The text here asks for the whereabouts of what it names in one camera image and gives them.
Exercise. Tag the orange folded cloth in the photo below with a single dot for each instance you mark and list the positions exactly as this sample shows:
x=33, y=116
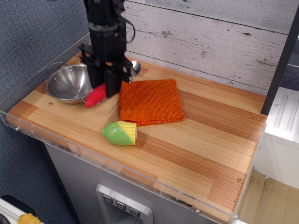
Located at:
x=150, y=102

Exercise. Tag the white toy sink unit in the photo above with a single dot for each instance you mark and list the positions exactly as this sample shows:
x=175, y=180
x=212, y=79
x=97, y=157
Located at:
x=277, y=156

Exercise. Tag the toy corn cob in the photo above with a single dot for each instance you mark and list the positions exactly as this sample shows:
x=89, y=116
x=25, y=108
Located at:
x=120, y=133

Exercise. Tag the silver dispenser panel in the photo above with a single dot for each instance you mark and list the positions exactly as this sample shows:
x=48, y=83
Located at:
x=118, y=208

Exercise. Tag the stainless steel bowl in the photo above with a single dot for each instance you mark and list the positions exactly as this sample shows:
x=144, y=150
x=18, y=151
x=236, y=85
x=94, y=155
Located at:
x=69, y=84

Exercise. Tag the red handled metal spoon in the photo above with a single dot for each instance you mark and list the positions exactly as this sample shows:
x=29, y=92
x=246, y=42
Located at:
x=99, y=93

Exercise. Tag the grey toy fridge cabinet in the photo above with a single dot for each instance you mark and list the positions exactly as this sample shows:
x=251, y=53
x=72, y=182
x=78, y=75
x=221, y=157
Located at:
x=80, y=178

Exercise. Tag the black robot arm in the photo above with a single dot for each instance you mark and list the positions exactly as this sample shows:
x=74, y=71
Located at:
x=105, y=12

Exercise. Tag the yellow object bottom left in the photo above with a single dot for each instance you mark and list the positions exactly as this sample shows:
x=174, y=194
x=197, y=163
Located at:
x=28, y=219

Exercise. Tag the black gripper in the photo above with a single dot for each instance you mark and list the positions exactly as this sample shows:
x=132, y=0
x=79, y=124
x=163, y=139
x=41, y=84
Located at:
x=105, y=58

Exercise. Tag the black right post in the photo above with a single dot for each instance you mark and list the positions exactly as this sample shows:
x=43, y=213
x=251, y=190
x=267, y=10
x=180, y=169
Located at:
x=282, y=64

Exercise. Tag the clear acrylic guard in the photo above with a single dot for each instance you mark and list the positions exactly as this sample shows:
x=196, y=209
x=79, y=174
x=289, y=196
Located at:
x=201, y=161

